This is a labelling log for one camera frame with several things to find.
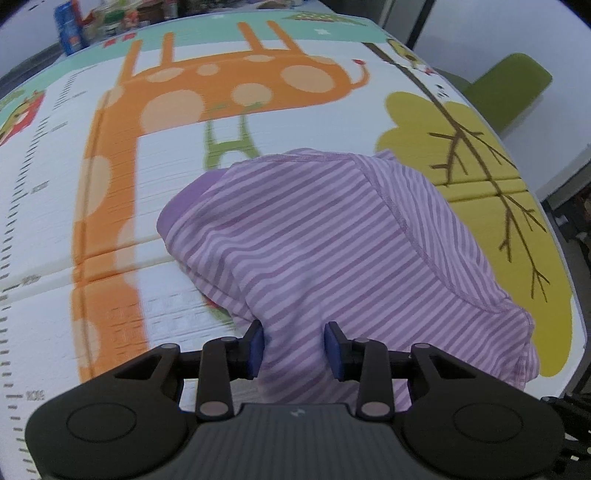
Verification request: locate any green chair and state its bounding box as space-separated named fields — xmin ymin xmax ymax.
xmin=437 ymin=53 xmax=553 ymax=134

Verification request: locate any purple striped knit shirt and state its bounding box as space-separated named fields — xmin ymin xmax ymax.
xmin=156 ymin=149 xmax=540 ymax=404

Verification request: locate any blue drink can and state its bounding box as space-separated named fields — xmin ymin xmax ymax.
xmin=54 ymin=1 xmax=89 ymax=56

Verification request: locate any colourful cartoon play mat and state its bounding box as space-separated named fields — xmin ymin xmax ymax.
xmin=1 ymin=10 xmax=587 ymax=479

